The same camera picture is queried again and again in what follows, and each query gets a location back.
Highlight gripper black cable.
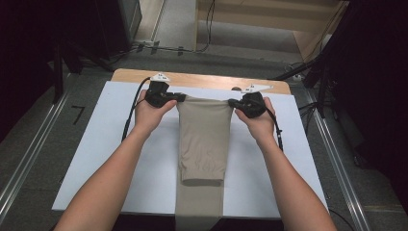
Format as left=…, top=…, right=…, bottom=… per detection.
left=265, top=107, right=285, bottom=152
left=120, top=76, right=152, bottom=143

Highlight beige pants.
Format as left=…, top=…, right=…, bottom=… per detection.
left=174, top=94, right=235, bottom=231

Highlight dark grey cabinet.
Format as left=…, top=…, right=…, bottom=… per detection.
left=95, top=0, right=143, bottom=61

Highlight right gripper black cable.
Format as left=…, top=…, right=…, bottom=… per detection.
left=265, top=107, right=285, bottom=152

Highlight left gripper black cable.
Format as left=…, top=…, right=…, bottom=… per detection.
left=120, top=76, right=152, bottom=143

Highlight light wooden frame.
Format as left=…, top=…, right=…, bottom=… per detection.
left=193, top=0, right=349, bottom=62

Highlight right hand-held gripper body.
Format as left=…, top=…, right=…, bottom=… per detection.
left=235, top=84, right=274, bottom=119

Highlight black floor cable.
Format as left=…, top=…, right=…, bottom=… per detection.
left=160, top=0, right=217, bottom=56

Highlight black curtain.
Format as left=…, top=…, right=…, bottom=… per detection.
left=320, top=0, right=408, bottom=206
left=0, top=0, right=100, bottom=142

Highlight wooden table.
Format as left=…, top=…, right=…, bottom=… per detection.
left=110, top=67, right=293, bottom=96

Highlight black tripod stand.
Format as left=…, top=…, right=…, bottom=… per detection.
left=272, top=57, right=335, bottom=118
left=52, top=38, right=114, bottom=104

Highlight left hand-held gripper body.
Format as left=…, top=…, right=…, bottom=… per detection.
left=144, top=72, right=177, bottom=109

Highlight metal floor rail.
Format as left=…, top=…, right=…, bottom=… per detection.
left=0, top=92, right=70, bottom=219
left=304, top=88, right=371, bottom=231

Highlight white table cover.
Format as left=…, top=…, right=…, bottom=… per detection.
left=51, top=80, right=329, bottom=220

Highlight person's right hand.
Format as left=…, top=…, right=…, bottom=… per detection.
left=234, top=95, right=277, bottom=143

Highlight person's left hand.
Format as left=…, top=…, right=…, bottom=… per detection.
left=134, top=90, right=178, bottom=136

